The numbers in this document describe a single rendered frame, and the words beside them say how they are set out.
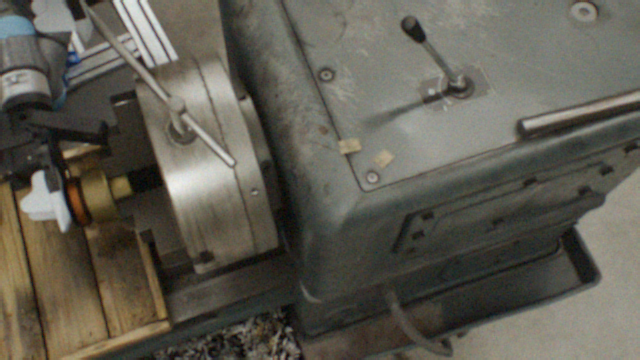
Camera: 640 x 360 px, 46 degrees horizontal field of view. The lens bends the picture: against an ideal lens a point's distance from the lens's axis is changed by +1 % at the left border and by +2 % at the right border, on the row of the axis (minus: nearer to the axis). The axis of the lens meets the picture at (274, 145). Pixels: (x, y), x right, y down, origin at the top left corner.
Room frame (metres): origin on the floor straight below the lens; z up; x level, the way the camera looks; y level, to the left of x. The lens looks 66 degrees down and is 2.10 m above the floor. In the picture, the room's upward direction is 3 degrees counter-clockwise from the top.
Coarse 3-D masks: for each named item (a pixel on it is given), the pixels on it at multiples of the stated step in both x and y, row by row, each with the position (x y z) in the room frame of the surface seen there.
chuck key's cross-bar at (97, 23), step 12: (96, 24) 0.52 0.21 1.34; (108, 36) 0.50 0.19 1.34; (120, 48) 0.49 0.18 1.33; (132, 60) 0.47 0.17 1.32; (144, 72) 0.46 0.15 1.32; (156, 84) 0.45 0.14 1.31; (168, 96) 0.43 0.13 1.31; (192, 120) 0.40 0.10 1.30; (204, 132) 0.38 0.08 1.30; (216, 144) 0.37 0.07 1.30; (228, 156) 0.35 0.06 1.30
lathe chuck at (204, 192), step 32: (160, 64) 0.55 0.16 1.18; (192, 64) 0.53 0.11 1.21; (192, 96) 0.47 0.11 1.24; (160, 128) 0.42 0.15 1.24; (160, 160) 0.38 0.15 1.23; (192, 160) 0.38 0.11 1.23; (192, 192) 0.34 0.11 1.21; (224, 192) 0.34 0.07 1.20; (192, 224) 0.31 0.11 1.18; (224, 224) 0.31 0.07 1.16; (192, 256) 0.28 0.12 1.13; (224, 256) 0.28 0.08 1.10
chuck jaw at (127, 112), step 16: (112, 96) 0.51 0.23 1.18; (128, 96) 0.50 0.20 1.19; (128, 112) 0.47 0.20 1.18; (112, 128) 0.47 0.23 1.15; (128, 128) 0.46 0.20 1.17; (144, 128) 0.46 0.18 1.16; (112, 144) 0.44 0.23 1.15; (128, 144) 0.44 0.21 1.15; (144, 144) 0.44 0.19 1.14; (112, 160) 0.42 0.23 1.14; (128, 160) 0.43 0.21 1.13; (144, 160) 0.43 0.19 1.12; (112, 176) 0.41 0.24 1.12
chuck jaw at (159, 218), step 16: (144, 192) 0.39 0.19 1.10; (160, 192) 0.38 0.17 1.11; (128, 208) 0.36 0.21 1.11; (144, 208) 0.36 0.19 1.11; (160, 208) 0.36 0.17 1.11; (128, 224) 0.34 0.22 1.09; (144, 224) 0.33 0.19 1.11; (160, 224) 0.33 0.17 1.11; (176, 224) 0.33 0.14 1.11; (144, 240) 0.32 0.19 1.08; (160, 240) 0.31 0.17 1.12; (176, 240) 0.31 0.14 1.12; (160, 256) 0.29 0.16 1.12; (176, 256) 0.29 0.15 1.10; (208, 256) 0.29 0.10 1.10
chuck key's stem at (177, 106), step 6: (174, 96) 0.42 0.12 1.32; (168, 102) 0.41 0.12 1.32; (174, 102) 0.41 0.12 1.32; (180, 102) 0.41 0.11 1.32; (168, 108) 0.41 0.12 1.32; (174, 108) 0.41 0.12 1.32; (180, 108) 0.41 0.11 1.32; (186, 108) 0.41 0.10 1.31; (174, 114) 0.40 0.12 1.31; (180, 114) 0.40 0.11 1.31; (174, 120) 0.41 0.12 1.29; (180, 120) 0.40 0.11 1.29; (174, 126) 0.41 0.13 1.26; (180, 126) 0.41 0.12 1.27; (186, 126) 0.41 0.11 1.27; (180, 132) 0.41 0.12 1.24; (186, 132) 0.41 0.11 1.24
